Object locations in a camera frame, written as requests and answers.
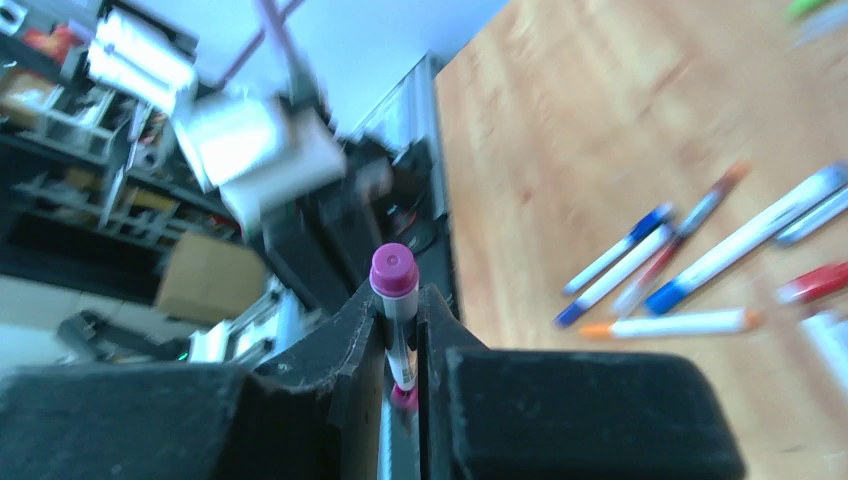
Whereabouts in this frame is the purple cap marker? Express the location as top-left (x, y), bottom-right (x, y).
top-left (369, 243), bottom-right (420, 412)

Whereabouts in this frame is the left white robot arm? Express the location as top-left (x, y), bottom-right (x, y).
top-left (171, 93), bottom-right (393, 315)

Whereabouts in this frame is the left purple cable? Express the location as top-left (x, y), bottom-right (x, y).
top-left (211, 0), bottom-right (319, 94)

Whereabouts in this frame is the navy cap marker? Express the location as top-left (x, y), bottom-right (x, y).
top-left (775, 188), bottom-right (847, 247)
top-left (563, 202), bottom-right (673, 295)

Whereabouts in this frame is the brown cap marker horizontal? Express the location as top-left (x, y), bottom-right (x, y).
top-left (800, 310), bottom-right (847, 398)

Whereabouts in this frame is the cardboard box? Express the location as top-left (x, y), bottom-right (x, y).
top-left (155, 232), bottom-right (266, 325)

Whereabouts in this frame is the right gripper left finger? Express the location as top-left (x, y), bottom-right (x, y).
top-left (256, 284), bottom-right (385, 479)

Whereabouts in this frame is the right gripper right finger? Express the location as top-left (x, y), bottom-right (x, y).
top-left (417, 285), bottom-right (486, 479)

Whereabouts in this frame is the purple tip white marker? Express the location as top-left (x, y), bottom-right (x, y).
top-left (554, 224), bottom-right (674, 327)

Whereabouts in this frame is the orange red cap marker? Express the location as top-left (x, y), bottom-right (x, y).
top-left (611, 162), bottom-right (750, 317)

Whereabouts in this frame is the green marker cap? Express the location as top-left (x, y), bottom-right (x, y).
top-left (785, 0), bottom-right (830, 20)

